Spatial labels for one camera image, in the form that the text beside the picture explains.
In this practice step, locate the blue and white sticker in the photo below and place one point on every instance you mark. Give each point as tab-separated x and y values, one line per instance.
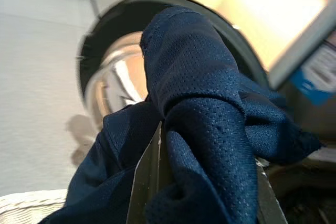
312	87

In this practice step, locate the navy blue mesh garment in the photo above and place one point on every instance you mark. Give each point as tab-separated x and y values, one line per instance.
199	90

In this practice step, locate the grey washing machine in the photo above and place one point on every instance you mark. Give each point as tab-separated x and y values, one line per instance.
302	124

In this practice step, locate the round washing machine door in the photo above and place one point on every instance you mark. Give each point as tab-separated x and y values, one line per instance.
115	58

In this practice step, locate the pale woven laundry basket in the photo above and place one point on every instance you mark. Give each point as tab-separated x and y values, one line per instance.
26	205

